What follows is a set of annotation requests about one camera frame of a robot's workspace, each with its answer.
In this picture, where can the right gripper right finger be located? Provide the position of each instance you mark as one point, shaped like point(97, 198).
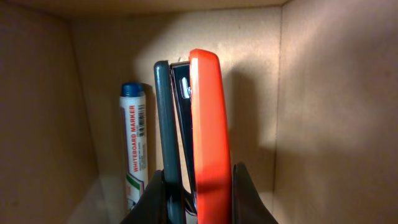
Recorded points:
point(248, 207)

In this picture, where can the red stapler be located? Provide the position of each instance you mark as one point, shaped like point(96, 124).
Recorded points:
point(194, 138)

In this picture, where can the blue whiteboard marker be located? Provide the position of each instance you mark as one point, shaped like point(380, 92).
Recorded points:
point(132, 102)

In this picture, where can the open cardboard box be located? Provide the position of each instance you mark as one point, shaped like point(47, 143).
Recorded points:
point(310, 90)

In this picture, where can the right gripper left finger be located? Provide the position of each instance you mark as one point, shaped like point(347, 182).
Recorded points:
point(151, 207)

